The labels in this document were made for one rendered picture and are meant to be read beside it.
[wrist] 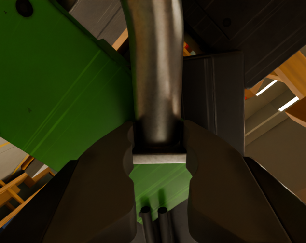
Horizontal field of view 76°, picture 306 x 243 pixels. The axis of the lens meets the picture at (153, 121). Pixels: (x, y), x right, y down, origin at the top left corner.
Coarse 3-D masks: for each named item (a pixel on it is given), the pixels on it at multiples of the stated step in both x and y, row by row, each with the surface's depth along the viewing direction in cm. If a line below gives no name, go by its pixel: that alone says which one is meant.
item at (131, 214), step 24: (96, 144) 10; (120, 144) 10; (96, 168) 8; (120, 168) 8; (72, 192) 7; (96, 192) 7; (120, 192) 7; (72, 216) 6; (96, 216) 6; (120, 216) 6; (48, 240) 6; (72, 240) 6; (96, 240) 6; (120, 240) 7
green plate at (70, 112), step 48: (0, 0) 12; (48, 0) 12; (0, 48) 13; (48, 48) 13; (96, 48) 13; (0, 96) 14; (48, 96) 14; (96, 96) 14; (48, 144) 16; (144, 192) 19
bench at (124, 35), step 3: (126, 30) 84; (123, 33) 84; (126, 33) 86; (120, 36) 84; (123, 36) 86; (126, 36) 89; (117, 39) 84; (120, 39) 86; (123, 39) 89; (117, 42) 87; (120, 42) 89; (114, 45) 87; (117, 45) 90; (120, 45) 92; (114, 48) 90; (117, 48) 92
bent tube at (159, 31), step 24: (120, 0) 9; (144, 0) 9; (168, 0) 9; (144, 24) 9; (168, 24) 9; (144, 48) 10; (168, 48) 10; (144, 72) 10; (168, 72) 10; (144, 96) 11; (168, 96) 11; (144, 120) 12; (168, 120) 11; (144, 144) 12; (168, 144) 12
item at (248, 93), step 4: (184, 48) 318; (188, 48) 369; (184, 52) 316; (188, 52) 319; (256, 84) 373; (260, 84) 378; (252, 88) 363; (256, 88) 368; (248, 92) 363; (252, 92) 359; (256, 92) 364; (248, 96) 369; (252, 96) 364
